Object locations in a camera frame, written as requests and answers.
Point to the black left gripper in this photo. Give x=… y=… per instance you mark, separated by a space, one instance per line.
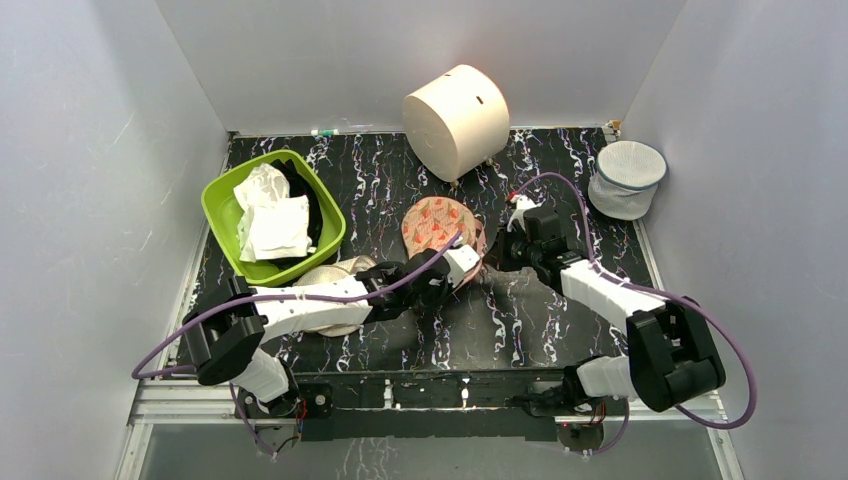
x=445 y=289

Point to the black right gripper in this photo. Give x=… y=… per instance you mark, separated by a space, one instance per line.
x=515 y=248

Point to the floral mesh laundry bag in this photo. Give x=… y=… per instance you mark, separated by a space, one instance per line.
x=433 y=221

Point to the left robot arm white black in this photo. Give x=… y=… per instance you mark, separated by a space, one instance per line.
x=225 y=342

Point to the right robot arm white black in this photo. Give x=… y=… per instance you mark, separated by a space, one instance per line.
x=671 y=356

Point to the beige round mesh laundry bag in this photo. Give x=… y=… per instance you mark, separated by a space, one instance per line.
x=333 y=272

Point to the white cylindrical mesh bag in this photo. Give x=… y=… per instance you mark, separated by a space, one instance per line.
x=626 y=177

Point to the cream cylindrical drum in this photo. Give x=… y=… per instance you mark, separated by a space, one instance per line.
x=456 y=122

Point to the black cloth in basin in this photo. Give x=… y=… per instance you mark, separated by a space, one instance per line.
x=299 y=186

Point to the white cloth in basin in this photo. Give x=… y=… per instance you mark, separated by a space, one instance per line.
x=273 y=225

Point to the green plastic basin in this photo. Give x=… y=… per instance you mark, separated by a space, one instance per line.
x=223 y=213

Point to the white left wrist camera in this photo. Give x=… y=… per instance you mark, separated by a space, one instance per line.
x=464 y=264

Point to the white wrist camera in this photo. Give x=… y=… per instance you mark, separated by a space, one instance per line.
x=520 y=205
x=464 y=264

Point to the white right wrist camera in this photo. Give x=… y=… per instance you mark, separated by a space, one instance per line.
x=520 y=205

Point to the aluminium base frame rail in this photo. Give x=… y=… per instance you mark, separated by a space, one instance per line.
x=182 y=401

